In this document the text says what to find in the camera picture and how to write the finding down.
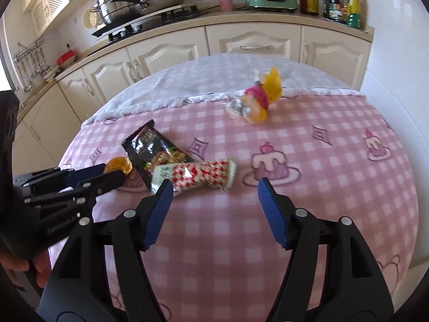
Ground orange mandarin peel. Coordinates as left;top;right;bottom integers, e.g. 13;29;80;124
103;156;133;176

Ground black snack packet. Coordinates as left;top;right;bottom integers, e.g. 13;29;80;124
121;119;194;191

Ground red white checked wrapper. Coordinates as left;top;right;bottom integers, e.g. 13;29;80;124
150;159;237;194

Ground yellow pink snack bag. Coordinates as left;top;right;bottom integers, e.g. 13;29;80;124
225;67;282;124

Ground person's left hand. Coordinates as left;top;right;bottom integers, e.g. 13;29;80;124
0;249;53;289

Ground cream lower cabinets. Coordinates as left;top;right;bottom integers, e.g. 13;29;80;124
12;22;373;174

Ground red bowl lid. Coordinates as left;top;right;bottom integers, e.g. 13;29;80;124
57;50;77;70

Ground hanging utensil rack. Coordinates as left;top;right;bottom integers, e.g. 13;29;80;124
13;39;51;92

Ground pink checked tablecloth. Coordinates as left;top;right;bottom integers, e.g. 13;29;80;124
59;69;419;321

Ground stainless steel steamer pot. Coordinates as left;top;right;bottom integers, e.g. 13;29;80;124
91;0;141;25

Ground black gas stove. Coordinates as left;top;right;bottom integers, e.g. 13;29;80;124
92;5;200;44

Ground steel wok with lid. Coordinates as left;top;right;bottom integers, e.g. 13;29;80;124
112;0;185;15

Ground dark glass sauce bottle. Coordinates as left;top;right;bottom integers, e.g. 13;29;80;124
324;0;344;23

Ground green yellow bottle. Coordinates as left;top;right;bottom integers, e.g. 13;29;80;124
346;0;361;29

